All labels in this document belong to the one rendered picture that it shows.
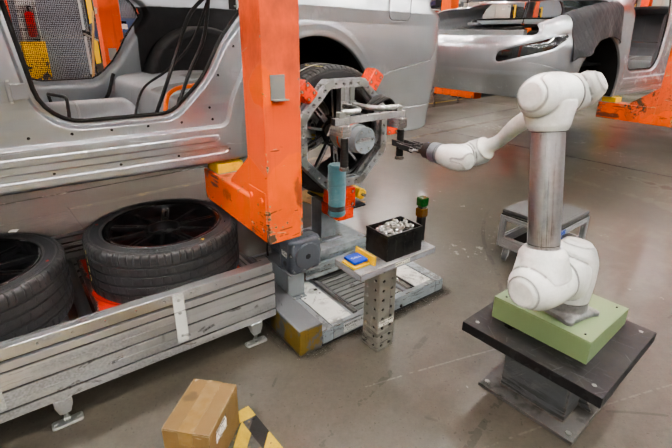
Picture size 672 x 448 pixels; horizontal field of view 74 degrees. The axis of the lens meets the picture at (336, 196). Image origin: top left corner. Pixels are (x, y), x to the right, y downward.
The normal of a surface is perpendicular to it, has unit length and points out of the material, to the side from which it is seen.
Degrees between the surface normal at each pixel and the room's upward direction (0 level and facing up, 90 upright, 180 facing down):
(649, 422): 0
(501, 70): 91
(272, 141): 90
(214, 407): 0
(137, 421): 0
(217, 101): 90
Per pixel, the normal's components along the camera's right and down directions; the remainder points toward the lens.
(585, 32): 0.24, 0.26
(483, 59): -0.73, 0.18
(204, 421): 0.01, -0.94
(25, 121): 0.59, 0.30
